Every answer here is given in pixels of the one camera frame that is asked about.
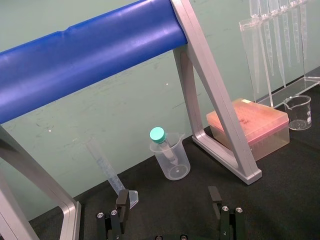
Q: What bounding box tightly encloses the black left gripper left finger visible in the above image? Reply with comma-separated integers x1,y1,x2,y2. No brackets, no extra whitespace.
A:
96,189,131,240

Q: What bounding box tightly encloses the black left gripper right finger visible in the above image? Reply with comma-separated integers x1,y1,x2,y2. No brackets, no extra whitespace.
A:
207,185,245,240

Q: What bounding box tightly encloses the clear plastic beaker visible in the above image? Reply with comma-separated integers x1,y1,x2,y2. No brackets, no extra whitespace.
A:
149,132,192,182

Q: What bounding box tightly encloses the teal capped centrifuge tube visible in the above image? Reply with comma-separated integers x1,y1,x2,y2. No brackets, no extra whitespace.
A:
149,126,179,166

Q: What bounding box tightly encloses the small glass beaker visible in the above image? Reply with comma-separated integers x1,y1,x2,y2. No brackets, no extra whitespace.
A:
283,94,313,131

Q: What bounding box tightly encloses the clear acrylic pipette rack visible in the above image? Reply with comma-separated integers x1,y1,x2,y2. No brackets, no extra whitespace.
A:
238,9,320,109

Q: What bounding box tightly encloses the clear plastic graduated cylinder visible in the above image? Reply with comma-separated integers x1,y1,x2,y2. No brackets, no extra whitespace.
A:
85,139,139,210

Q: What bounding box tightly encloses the grey triangular metal stand leg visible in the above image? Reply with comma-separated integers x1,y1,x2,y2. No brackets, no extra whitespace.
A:
0,124,82,240
169,0,263,186

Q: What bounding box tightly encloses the pink pipette tip box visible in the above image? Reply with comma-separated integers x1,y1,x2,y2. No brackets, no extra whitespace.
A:
206,97,291,162

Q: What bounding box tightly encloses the blue plastic roll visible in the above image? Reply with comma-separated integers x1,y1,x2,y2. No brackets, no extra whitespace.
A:
0,0,189,125

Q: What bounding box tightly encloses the clear plastic pipette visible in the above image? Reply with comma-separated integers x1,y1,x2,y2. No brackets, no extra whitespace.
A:
288,0,301,64
259,0,276,77
249,0,262,96
268,0,287,89
278,0,292,68
298,0,308,61

